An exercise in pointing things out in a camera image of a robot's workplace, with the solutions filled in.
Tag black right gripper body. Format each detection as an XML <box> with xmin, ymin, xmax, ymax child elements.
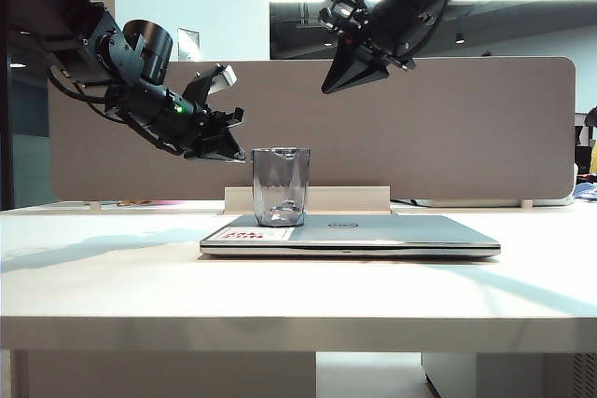
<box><xmin>354</xmin><ymin>0</ymin><xmax>449</xmax><ymax>71</ymax></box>

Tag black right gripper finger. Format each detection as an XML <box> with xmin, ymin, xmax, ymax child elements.
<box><xmin>320</xmin><ymin>38</ymin><xmax>374</xmax><ymax>91</ymax></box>
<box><xmin>322</xmin><ymin>55</ymin><xmax>391</xmax><ymax>95</ymax></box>

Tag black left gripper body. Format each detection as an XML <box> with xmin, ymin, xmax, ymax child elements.
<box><xmin>139</xmin><ymin>89</ymin><xmax>246</xmax><ymax>157</ymax></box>

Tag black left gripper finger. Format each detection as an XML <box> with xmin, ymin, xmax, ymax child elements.
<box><xmin>200</xmin><ymin>129</ymin><xmax>246</xmax><ymax>157</ymax></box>
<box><xmin>184</xmin><ymin>145</ymin><xmax>247</xmax><ymax>165</ymax></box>

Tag transparent grey cup with handle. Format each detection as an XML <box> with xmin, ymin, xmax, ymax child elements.
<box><xmin>251</xmin><ymin>146</ymin><xmax>312</xmax><ymax>227</ymax></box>

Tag silver closed laptop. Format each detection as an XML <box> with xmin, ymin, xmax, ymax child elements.
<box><xmin>199</xmin><ymin>213</ymin><xmax>501</xmax><ymax>259</ymax></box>

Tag brown fabric desk divider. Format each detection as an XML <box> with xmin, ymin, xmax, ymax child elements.
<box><xmin>46</xmin><ymin>56</ymin><xmax>577</xmax><ymax>202</ymax></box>

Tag pink and orange papers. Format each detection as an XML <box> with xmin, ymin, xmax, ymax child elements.
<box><xmin>116</xmin><ymin>199</ymin><xmax>187</xmax><ymax>208</ymax></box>

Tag white sticker with red print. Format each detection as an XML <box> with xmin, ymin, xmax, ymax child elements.
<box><xmin>216</xmin><ymin>226</ymin><xmax>296</xmax><ymax>243</ymax></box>

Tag flat white device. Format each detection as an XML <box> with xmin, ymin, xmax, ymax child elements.
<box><xmin>412</xmin><ymin>198</ymin><xmax>575</xmax><ymax>209</ymax></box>

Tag dark glass door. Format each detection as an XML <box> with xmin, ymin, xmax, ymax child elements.
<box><xmin>0</xmin><ymin>24</ymin><xmax>52</xmax><ymax>213</ymax></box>

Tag beige under-desk panel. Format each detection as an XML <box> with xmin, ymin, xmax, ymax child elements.
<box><xmin>13</xmin><ymin>350</ymin><xmax>318</xmax><ymax>398</ymax></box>

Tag person in yellow top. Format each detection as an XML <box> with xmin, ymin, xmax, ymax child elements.
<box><xmin>585</xmin><ymin>107</ymin><xmax>597</xmax><ymax>178</ymax></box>

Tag blue patterned cloth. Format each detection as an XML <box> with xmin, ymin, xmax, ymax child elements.
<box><xmin>572</xmin><ymin>183</ymin><xmax>597</xmax><ymax>203</ymax></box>

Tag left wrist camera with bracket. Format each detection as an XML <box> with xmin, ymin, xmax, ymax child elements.
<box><xmin>184</xmin><ymin>63</ymin><xmax>239</xmax><ymax>113</ymax></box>

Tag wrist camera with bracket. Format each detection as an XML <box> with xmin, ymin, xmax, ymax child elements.
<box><xmin>318</xmin><ymin>0</ymin><xmax>372</xmax><ymax>38</ymax></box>
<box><xmin>184</xmin><ymin>63</ymin><xmax>239</xmax><ymax>113</ymax></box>

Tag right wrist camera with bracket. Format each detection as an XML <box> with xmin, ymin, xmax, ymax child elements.
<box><xmin>318</xmin><ymin>0</ymin><xmax>372</xmax><ymax>38</ymax></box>

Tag framed wall notice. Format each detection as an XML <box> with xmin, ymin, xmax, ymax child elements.
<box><xmin>176</xmin><ymin>28</ymin><xmax>202</xmax><ymax>62</ymax></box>

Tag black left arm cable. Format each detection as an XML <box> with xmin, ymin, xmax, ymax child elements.
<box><xmin>49</xmin><ymin>69</ymin><xmax>187</xmax><ymax>157</ymax></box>

